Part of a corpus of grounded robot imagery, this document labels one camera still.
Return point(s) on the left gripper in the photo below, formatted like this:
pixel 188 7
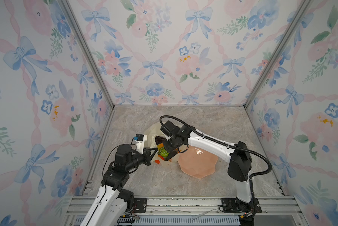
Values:
pixel 147 156

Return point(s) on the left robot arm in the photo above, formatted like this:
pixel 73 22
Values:
pixel 112 200

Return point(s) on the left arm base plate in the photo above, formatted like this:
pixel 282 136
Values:
pixel 138 205

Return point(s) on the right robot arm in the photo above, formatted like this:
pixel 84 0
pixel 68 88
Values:
pixel 239 161

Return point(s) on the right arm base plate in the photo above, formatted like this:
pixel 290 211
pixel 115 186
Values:
pixel 234 205

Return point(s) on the right aluminium corner post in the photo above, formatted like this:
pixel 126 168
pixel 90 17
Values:
pixel 290 30

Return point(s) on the left aluminium corner post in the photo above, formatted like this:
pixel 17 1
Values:
pixel 67 10

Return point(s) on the pink scalloped fruit plate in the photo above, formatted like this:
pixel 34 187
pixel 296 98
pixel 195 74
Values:
pixel 197 162

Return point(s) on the green custard apple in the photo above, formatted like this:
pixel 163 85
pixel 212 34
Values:
pixel 163 152

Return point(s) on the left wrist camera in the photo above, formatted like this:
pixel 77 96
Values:
pixel 139 141

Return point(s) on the aluminium corner post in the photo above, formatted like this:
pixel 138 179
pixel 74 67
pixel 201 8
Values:
pixel 290 30
pixel 67 10

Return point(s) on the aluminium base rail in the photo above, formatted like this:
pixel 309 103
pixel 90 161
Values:
pixel 206 211

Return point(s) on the purple grape bunch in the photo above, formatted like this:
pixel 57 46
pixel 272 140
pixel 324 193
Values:
pixel 159 140

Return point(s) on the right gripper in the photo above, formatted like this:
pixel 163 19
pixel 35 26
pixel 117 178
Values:
pixel 166 146

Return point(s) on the yellow plastic bag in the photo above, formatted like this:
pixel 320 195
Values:
pixel 151 133

